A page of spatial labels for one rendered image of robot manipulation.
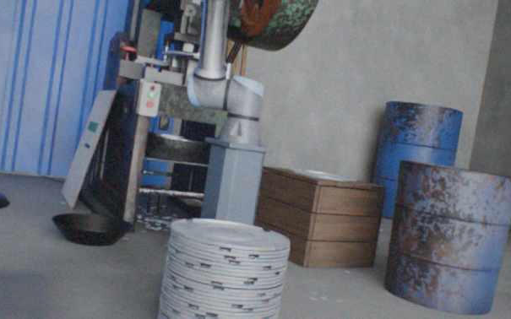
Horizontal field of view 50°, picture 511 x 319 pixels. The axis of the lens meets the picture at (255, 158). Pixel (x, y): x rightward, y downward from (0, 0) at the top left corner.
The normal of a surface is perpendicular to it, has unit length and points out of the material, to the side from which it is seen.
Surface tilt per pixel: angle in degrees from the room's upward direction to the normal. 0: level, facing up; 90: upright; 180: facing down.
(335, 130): 90
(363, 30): 90
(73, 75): 90
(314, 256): 90
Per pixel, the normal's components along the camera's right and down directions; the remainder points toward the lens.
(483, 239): 0.21, 0.12
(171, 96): 0.44, 0.11
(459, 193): -0.27, 0.05
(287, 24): 0.17, 0.83
